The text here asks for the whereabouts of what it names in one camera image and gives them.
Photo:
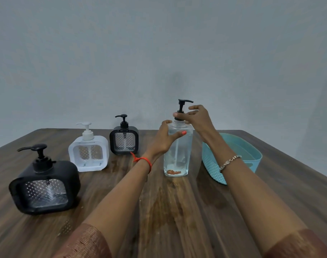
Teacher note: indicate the person's left hand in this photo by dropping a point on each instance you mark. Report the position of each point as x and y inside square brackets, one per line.
[160, 142]

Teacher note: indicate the teal woven plastic basket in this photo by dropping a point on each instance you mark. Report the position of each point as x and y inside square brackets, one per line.
[244, 151]

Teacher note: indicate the brown patterned sleeve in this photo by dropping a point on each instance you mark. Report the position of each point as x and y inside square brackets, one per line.
[300, 245]
[84, 244]

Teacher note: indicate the clear tall soap bottle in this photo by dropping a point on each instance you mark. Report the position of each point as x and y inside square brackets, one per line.
[178, 155]

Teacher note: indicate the person's right forearm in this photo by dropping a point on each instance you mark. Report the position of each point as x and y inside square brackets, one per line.
[246, 190]

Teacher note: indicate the person's left forearm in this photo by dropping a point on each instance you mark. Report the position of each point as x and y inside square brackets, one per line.
[125, 201]

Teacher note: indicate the person's right thumb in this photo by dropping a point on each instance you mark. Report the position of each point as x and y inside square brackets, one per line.
[183, 114]

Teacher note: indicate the black square soap dispenser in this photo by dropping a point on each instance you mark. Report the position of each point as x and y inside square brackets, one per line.
[46, 185]
[124, 141]

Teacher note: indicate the white square soap dispenser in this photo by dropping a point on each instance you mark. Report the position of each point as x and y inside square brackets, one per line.
[88, 154]

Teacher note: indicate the person's left thumb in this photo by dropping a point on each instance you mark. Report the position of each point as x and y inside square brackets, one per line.
[178, 135]

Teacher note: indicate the black pump head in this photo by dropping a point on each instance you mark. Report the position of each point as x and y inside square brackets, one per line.
[181, 104]

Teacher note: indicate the person's right hand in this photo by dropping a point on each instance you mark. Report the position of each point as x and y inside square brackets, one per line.
[201, 120]

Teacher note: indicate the red thread wristband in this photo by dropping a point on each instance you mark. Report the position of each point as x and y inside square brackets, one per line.
[145, 159]

